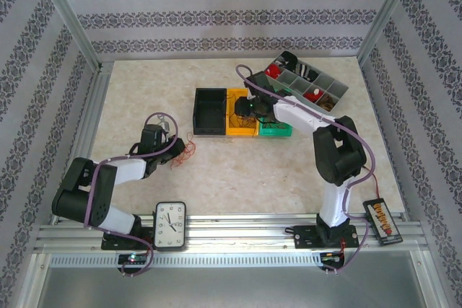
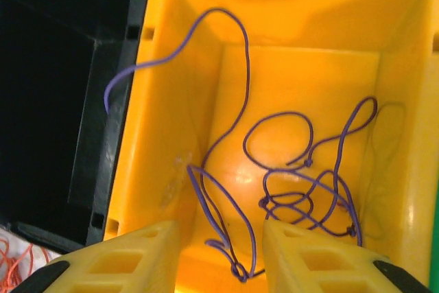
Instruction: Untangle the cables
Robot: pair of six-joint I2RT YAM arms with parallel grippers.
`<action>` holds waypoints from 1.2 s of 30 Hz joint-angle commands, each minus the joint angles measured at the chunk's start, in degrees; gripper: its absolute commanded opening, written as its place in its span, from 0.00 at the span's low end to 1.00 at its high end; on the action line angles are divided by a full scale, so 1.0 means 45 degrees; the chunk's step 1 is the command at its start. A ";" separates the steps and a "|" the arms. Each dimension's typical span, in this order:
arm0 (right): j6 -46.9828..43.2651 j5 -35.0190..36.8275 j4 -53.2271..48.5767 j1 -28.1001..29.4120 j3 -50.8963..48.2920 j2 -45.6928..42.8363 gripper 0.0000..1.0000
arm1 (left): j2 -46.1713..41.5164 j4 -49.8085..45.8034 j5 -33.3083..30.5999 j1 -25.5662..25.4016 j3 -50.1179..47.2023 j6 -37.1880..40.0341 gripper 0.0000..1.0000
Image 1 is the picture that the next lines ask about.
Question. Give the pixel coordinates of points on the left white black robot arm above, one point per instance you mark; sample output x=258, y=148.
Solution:
x=126, y=171

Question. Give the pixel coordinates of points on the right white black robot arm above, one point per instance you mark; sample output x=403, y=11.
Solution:
x=292, y=113

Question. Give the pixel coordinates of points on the yellow plastic bin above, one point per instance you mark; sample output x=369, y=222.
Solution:
x=234, y=131

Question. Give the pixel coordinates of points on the black plastic bin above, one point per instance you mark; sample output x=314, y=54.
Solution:
x=209, y=109

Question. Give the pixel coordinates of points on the black fabric item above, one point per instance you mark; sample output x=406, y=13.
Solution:
x=288, y=59

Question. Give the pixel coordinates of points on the black white striped item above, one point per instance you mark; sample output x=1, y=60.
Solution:
x=305, y=71

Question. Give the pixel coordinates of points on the red white fluffy item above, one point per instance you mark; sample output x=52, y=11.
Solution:
x=314, y=96

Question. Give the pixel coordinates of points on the grey divided organizer tray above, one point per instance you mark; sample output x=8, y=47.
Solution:
x=325, y=84

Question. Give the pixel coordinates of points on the brown fluffy item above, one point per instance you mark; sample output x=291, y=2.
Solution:
x=327, y=103

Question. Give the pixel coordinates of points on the black white analog clock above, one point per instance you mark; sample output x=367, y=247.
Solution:
x=169, y=226

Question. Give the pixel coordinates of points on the small circuit board green light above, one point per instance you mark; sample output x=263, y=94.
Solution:
x=131, y=258

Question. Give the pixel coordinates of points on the small black circuit board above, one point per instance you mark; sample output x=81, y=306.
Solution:
x=330, y=257

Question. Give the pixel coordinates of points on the black connector board yellow plugs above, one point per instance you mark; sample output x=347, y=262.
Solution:
x=383, y=221

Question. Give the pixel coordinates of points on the aluminium side rail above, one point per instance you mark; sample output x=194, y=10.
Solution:
x=101, y=81

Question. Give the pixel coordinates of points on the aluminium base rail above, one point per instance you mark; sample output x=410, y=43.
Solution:
x=234, y=226

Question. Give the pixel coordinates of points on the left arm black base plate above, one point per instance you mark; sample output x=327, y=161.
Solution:
x=108, y=243

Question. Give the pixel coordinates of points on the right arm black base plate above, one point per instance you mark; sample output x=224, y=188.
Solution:
x=305, y=237

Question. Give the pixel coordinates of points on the aluminium frame post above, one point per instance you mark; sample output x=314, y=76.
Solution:
x=68, y=12
x=387, y=12

